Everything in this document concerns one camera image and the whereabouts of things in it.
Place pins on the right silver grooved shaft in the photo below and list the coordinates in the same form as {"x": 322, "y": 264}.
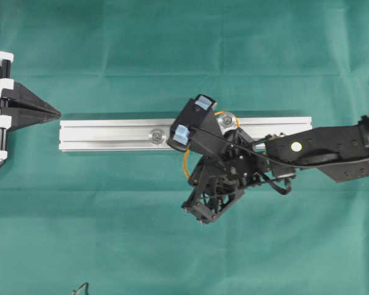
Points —
{"x": 227, "y": 121}

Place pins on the orange rubber band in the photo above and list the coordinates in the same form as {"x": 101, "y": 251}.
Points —
{"x": 187, "y": 152}

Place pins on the left silver grooved shaft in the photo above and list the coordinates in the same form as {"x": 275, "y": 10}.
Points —
{"x": 157, "y": 136}

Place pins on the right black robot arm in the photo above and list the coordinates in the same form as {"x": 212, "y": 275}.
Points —
{"x": 342, "y": 153}

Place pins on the silver grooved shaft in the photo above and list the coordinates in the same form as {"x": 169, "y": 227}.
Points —
{"x": 157, "y": 136}
{"x": 227, "y": 121}

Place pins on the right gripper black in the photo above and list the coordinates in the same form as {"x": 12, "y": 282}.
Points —
{"x": 219, "y": 183}

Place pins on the green cloth table cover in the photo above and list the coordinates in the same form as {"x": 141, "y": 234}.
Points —
{"x": 114, "y": 219}

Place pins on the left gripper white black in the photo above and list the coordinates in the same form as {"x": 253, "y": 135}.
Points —
{"x": 19, "y": 106}

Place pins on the silver aluminium extrusion rail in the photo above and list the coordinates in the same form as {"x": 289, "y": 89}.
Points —
{"x": 132, "y": 134}

